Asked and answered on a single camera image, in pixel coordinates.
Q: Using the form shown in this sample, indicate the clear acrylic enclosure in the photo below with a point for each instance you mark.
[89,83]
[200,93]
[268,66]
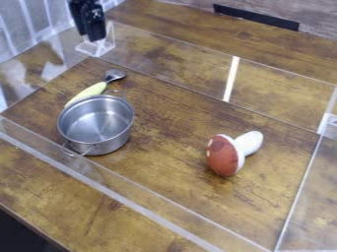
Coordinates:
[151,198]

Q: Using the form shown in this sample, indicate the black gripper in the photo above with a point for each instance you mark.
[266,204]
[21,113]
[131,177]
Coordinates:
[88,17]

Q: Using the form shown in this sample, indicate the green handled metal spoon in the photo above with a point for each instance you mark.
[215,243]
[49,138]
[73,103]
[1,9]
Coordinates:
[112,75]

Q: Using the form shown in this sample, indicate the red plush mushroom toy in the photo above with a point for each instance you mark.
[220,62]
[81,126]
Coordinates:
[226,152]

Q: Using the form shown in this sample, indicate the clear acrylic triangle bracket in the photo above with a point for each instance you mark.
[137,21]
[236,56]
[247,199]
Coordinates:
[99,47]

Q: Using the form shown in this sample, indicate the black bar on table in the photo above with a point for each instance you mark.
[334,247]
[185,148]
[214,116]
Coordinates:
[254,17]

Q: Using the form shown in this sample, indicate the stainless steel pot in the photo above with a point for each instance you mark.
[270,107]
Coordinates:
[95,124]

